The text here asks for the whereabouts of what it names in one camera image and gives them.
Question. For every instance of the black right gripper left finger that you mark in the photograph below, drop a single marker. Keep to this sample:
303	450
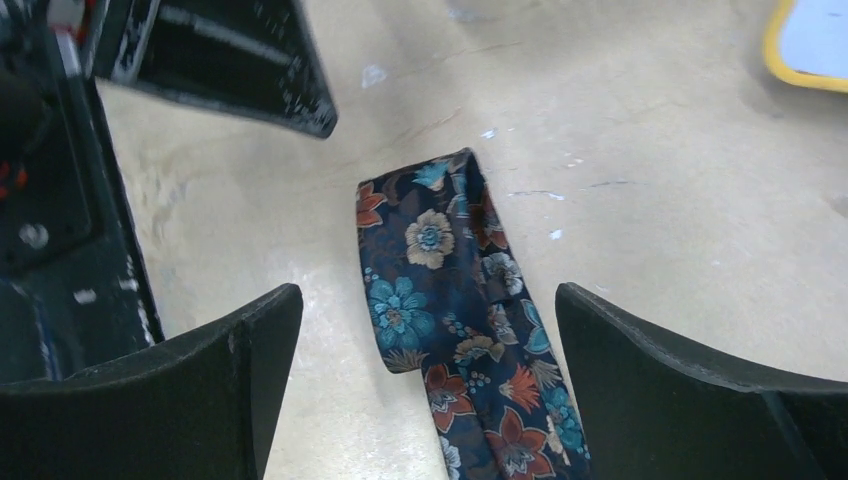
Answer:
201	405

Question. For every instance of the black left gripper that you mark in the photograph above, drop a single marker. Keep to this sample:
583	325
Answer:
74	289

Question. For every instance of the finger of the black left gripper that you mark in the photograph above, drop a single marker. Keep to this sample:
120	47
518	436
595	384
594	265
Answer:
249	58

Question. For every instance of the navy floral patterned tie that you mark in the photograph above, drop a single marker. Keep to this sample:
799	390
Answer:
447	298

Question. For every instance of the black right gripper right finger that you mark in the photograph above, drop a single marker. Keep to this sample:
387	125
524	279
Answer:
657	405

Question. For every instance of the white board with yellow frame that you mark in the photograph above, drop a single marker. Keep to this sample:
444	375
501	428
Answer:
805	44

